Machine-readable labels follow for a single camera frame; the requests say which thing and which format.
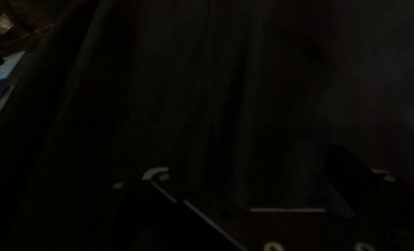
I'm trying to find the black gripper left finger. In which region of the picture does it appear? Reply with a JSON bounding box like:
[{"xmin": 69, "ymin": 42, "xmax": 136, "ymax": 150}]
[{"xmin": 114, "ymin": 166, "xmax": 247, "ymax": 251}]

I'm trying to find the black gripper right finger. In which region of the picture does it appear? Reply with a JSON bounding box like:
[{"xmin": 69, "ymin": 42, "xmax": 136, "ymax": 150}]
[{"xmin": 325, "ymin": 144, "xmax": 403, "ymax": 222}]

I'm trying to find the dark curtain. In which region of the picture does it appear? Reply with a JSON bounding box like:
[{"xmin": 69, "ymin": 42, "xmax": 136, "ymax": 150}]
[{"xmin": 2, "ymin": 0, "xmax": 414, "ymax": 251}]

